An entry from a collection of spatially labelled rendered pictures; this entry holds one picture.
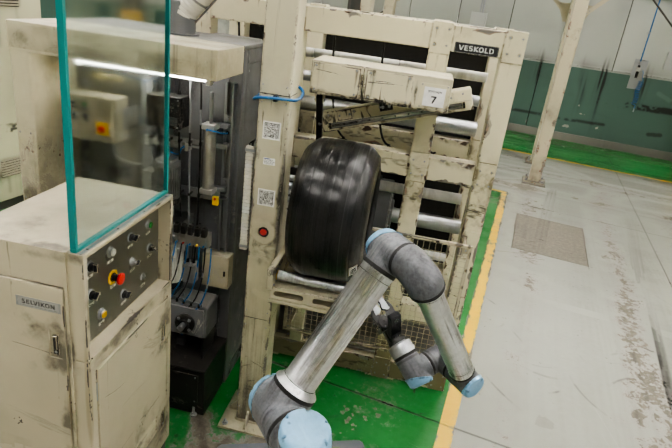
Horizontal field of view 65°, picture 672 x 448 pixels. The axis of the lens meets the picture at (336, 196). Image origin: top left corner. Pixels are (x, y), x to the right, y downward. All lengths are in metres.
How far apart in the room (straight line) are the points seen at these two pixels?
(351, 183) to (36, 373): 1.22
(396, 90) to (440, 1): 9.17
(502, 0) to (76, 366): 10.32
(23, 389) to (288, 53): 1.47
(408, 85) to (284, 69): 0.54
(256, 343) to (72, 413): 0.90
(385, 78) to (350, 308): 1.06
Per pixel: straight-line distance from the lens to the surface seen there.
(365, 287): 1.61
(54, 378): 1.97
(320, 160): 2.05
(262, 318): 2.51
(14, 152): 5.28
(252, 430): 2.86
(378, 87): 2.29
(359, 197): 1.98
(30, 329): 1.91
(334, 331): 1.64
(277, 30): 2.09
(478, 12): 11.22
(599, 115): 11.32
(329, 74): 2.32
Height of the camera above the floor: 2.03
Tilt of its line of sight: 20 degrees down
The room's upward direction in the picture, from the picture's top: 7 degrees clockwise
